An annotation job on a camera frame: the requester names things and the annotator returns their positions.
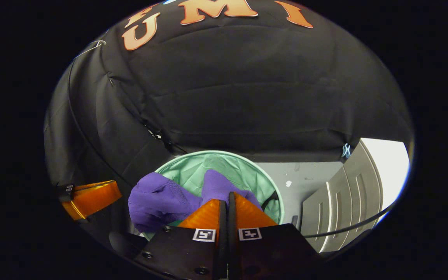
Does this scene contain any green laundry hamper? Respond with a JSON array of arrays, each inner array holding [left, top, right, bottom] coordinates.
[[142, 150, 285, 242]]

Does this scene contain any thin black rod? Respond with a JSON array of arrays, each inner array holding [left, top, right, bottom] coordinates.
[[302, 200, 397, 238]]

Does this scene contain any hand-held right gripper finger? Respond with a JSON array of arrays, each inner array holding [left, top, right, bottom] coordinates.
[[142, 199, 228, 280], [228, 192, 322, 280]]

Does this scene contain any grey panelled door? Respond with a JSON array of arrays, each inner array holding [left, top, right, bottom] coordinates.
[[301, 140, 384, 253]]

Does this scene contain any purple ribbed shirt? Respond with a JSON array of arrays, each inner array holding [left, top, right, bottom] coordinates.
[[128, 169, 263, 233]]

